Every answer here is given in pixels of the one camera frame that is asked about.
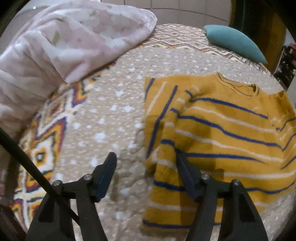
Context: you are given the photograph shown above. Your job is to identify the geometric patterned blanket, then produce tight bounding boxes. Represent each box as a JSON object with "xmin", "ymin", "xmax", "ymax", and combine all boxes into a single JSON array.
[{"xmin": 10, "ymin": 23, "xmax": 264, "ymax": 232}]

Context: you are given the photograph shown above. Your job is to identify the black cable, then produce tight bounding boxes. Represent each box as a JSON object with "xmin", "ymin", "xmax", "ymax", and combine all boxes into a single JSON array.
[{"xmin": 0, "ymin": 127, "xmax": 80, "ymax": 225}]

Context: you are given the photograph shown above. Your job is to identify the yellow striped sweater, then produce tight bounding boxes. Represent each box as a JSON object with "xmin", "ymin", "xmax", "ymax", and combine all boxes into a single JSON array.
[{"xmin": 141, "ymin": 72, "xmax": 296, "ymax": 232}]

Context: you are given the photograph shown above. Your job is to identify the teal pillow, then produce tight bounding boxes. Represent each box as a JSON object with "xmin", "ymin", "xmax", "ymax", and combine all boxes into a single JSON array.
[{"xmin": 203, "ymin": 24, "xmax": 268, "ymax": 65}]

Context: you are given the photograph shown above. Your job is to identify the pink floral duvet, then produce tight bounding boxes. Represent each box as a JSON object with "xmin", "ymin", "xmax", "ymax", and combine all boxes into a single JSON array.
[{"xmin": 0, "ymin": 0, "xmax": 158, "ymax": 139}]

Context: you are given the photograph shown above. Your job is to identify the brown wooden door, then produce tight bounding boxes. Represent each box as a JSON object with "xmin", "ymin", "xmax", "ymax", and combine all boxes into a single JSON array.
[{"xmin": 230, "ymin": 0, "xmax": 287, "ymax": 73}]

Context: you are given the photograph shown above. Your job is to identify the cluttered shelf unit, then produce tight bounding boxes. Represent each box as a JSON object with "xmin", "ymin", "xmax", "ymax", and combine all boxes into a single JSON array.
[{"xmin": 275, "ymin": 44, "xmax": 296, "ymax": 88}]

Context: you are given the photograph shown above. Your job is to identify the beige quilted bedspread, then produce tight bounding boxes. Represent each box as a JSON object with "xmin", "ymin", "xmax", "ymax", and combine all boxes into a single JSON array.
[{"xmin": 14, "ymin": 44, "xmax": 296, "ymax": 241}]

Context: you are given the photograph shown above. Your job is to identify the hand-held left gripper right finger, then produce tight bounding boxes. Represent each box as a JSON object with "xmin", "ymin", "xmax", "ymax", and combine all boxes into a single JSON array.
[{"xmin": 176, "ymin": 152, "xmax": 269, "ymax": 241}]

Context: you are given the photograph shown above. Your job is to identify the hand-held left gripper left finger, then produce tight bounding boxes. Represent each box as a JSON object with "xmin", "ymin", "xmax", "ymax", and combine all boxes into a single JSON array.
[{"xmin": 25, "ymin": 152, "xmax": 117, "ymax": 241}]

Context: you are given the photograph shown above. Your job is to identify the beige panelled wardrobe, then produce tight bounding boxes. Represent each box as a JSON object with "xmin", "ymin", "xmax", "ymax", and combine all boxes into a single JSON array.
[{"xmin": 102, "ymin": 0, "xmax": 232, "ymax": 26}]

